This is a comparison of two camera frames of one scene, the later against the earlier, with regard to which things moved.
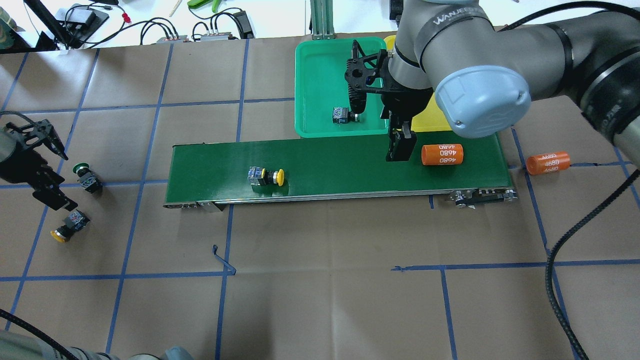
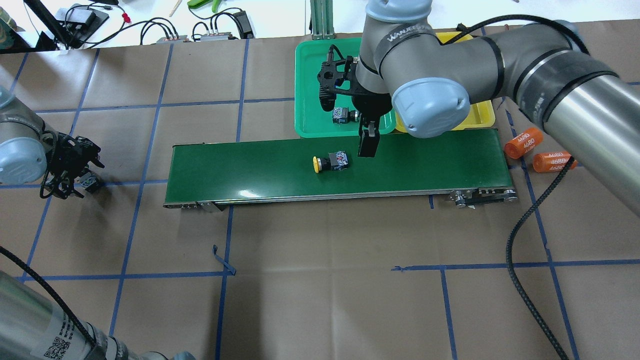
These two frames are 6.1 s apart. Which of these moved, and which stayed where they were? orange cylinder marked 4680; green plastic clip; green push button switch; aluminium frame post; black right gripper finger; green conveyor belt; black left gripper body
Moved: black left gripper body; orange cylinder marked 4680; black right gripper finger
Stayed: green push button switch; aluminium frame post; green plastic clip; green conveyor belt
